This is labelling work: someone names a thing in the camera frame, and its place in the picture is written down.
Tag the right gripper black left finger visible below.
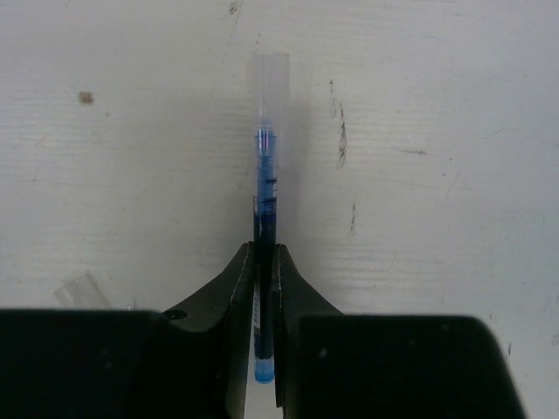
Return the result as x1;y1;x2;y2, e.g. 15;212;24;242
1;243;255;418

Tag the clear pen cap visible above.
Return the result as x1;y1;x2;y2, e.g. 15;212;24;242
53;271;111;310

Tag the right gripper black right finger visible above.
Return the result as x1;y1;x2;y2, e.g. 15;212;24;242
272;245;525;418

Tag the blue pen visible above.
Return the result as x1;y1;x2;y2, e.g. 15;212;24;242
252;52;290;384

